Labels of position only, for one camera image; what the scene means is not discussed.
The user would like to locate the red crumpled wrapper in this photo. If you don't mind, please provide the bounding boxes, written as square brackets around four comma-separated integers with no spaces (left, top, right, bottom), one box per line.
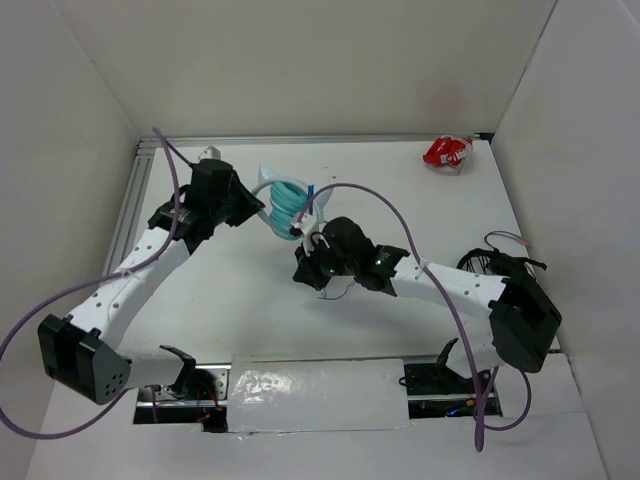
[422,135,473,174]

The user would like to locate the blue headphone cable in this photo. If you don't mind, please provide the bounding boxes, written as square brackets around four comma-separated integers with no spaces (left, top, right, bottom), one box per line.
[294,183,356,302]

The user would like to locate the teal white cat-ear headphones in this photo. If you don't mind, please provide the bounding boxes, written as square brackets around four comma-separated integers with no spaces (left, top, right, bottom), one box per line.
[251,166,315,241]

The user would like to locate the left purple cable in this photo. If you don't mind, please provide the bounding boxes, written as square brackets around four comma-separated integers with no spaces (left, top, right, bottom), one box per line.
[0,127,201,441]

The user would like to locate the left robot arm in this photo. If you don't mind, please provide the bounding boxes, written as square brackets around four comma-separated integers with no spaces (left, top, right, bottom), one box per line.
[38,159,264,405]

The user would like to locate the aluminium frame rail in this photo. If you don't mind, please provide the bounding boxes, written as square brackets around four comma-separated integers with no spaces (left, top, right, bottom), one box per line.
[102,132,494,276]

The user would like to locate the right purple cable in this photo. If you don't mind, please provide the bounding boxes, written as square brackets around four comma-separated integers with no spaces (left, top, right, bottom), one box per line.
[294,183,532,454]

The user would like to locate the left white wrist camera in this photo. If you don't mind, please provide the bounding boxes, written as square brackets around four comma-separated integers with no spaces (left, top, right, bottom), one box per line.
[198,145,221,161]

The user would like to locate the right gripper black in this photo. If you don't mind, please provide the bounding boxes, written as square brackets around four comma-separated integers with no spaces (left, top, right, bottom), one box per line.
[293,234,358,291]

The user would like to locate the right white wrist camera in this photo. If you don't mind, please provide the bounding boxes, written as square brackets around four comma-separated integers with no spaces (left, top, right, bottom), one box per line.
[289,215,321,256]

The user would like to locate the white taped front panel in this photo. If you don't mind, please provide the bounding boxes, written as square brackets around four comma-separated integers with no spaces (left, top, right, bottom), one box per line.
[226,356,410,434]

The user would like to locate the purple cable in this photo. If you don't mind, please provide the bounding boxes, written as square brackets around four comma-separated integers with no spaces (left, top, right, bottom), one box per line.
[0,127,201,441]
[294,183,532,454]

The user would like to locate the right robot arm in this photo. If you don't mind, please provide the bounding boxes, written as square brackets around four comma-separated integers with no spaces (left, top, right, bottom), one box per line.
[290,217,561,392]

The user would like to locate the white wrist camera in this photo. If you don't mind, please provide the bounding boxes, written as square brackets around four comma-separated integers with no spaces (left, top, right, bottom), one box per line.
[198,145,221,161]
[289,215,321,256]

